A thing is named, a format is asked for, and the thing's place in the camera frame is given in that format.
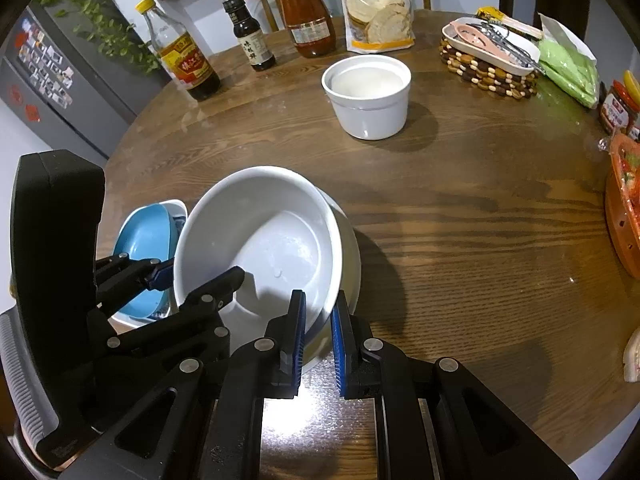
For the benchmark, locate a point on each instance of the white rounded item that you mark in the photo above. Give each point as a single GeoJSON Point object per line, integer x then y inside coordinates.
{"type": "Point", "coordinates": [634, 360]}

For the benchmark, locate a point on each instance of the wooden bead trivet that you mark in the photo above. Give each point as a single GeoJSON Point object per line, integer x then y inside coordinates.
{"type": "Point", "coordinates": [480, 67]}

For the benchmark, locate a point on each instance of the white tray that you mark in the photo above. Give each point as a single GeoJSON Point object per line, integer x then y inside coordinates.
{"type": "Point", "coordinates": [531, 49]}

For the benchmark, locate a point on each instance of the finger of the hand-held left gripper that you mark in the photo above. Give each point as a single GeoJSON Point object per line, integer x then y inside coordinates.
{"type": "Point", "coordinates": [210, 297]}
{"type": "Point", "coordinates": [161, 274]}

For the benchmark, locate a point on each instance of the flour bag with window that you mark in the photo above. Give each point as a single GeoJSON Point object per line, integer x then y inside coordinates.
{"type": "Point", "coordinates": [375, 15]}

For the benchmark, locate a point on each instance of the green powder packet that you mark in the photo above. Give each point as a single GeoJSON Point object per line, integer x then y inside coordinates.
{"type": "Point", "coordinates": [570, 70]}

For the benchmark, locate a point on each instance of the yellow black packet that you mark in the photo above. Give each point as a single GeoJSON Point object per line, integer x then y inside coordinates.
{"type": "Point", "coordinates": [492, 12]}

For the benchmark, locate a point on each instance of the metal whisk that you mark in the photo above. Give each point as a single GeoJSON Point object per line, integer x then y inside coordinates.
{"type": "Point", "coordinates": [510, 45]}

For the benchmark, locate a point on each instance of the orange plastic basket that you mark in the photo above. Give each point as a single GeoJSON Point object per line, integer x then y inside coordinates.
{"type": "Point", "coordinates": [622, 230]}

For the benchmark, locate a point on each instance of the blue plate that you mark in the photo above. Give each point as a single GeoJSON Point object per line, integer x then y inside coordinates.
{"type": "Point", "coordinates": [142, 240]}

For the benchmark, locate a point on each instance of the dark soy sauce bottle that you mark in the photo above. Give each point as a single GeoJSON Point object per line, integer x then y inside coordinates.
{"type": "Point", "coordinates": [255, 45]}

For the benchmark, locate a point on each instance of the red sauce glass jar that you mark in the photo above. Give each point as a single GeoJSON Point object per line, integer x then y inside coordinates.
{"type": "Point", "coordinates": [305, 20]}

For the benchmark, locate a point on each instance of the large white bowl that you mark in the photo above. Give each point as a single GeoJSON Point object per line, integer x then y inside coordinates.
{"type": "Point", "coordinates": [350, 270]}

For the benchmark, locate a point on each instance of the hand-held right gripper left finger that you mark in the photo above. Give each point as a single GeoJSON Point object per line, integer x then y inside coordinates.
{"type": "Point", "coordinates": [300, 330]}

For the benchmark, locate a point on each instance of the grey refrigerator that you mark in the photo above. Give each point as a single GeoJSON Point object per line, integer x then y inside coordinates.
{"type": "Point", "coordinates": [75, 105]}

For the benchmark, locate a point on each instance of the white ramekin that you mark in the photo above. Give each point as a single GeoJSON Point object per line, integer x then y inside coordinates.
{"type": "Point", "coordinates": [370, 115]}

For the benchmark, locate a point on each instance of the white square dish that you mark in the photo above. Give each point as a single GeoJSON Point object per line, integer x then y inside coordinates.
{"type": "Point", "coordinates": [180, 212]}

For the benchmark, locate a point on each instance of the red label jar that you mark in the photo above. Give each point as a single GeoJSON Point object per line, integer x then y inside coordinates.
{"type": "Point", "coordinates": [617, 110]}

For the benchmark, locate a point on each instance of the yellow plastic item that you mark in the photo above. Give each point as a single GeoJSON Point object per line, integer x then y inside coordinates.
{"type": "Point", "coordinates": [634, 85]}

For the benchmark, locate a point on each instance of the vinegar bottle with yellow cap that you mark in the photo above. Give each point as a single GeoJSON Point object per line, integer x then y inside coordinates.
{"type": "Point", "coordinates": [192, 65]}

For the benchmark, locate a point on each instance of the green trailing plant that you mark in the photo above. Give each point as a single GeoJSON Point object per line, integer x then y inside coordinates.
{"type": "Point", "coordinates": [100, 25]}

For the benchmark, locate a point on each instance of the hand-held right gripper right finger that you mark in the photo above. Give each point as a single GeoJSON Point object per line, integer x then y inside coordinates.
{"type": "Point", "coordinates": [340, 345]}

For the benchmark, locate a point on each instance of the pink plastic utensil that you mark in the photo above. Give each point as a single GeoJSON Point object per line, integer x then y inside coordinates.
{"type": "Point", "coordinates": [470, 32]}

